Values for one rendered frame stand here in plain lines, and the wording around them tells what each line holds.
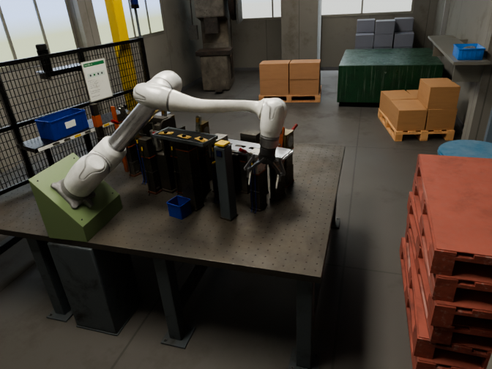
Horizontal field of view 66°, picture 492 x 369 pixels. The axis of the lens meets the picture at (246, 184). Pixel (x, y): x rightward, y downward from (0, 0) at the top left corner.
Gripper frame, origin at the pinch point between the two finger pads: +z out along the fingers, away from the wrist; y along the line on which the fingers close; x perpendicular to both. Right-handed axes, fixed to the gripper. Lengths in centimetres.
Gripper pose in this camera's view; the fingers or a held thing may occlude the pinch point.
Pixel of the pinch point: (263, 183)
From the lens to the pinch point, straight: 186.0
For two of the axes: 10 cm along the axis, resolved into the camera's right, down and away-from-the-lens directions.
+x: -0.9, 4.9, -8.7
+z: -1.0, 8.6, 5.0
